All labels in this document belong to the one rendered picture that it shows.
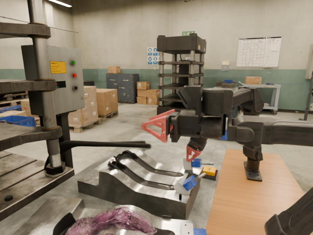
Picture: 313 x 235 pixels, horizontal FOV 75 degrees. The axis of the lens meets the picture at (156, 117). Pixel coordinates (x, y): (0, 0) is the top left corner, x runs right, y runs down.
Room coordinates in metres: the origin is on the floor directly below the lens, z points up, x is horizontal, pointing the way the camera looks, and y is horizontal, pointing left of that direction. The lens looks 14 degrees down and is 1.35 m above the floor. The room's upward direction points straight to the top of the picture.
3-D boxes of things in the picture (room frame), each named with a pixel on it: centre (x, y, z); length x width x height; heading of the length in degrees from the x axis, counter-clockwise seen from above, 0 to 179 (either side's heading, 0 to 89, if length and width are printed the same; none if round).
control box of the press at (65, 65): (1.31, 0.63, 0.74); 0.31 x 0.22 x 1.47; 157
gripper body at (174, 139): (0.52, -0.08, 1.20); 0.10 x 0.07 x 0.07; 162
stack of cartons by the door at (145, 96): (7.66, 0.31, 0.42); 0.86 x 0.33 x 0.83; 67
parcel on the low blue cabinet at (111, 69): (8.12, 1.65, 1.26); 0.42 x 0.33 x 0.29; 67
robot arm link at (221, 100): (0.49, -0.17, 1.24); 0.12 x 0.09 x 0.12; 72
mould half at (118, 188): (0.84, 0.07, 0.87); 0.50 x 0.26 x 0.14; 67
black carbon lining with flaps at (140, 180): (0.82, 0.06, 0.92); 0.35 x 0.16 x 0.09; 67
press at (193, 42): (5.47, -0.72, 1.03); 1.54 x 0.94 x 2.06; 157
